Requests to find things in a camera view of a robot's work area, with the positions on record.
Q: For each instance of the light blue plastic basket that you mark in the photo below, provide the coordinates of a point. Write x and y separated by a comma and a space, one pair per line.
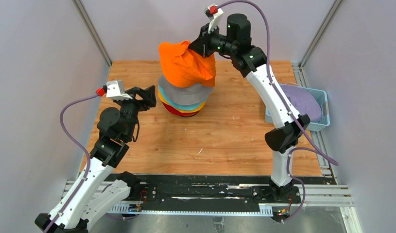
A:
321, 97

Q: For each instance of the yellow bucket hat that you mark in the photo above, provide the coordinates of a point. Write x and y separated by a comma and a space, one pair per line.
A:
186, 108

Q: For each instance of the red bucket hat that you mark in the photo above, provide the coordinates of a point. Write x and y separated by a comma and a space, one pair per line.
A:
176, 112

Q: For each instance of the grey hat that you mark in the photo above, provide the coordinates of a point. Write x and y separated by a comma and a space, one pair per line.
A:
162, 81

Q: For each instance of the aluminium frame rail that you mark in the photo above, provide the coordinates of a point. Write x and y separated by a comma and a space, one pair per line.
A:
324, 208

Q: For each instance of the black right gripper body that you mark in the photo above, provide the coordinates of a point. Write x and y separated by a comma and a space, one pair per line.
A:
212, 42

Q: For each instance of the lavender hat in basket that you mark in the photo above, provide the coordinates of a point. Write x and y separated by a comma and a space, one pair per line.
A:
303, 101

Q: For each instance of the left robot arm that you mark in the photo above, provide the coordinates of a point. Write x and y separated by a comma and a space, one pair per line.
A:
79, 210

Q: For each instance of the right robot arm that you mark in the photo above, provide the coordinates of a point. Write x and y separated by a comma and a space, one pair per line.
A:
252, 63

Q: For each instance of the orange hat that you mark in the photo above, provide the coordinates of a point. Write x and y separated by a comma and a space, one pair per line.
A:
182, 67

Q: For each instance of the light blue bucket hat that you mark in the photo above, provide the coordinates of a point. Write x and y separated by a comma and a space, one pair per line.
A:
181, 106

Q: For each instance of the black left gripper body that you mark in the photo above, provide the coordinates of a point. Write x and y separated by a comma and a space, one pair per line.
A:
130, 108

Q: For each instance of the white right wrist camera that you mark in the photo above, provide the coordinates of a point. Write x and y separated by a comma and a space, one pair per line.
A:
214, 14

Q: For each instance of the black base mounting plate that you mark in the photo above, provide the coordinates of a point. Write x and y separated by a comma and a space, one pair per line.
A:
211, 193

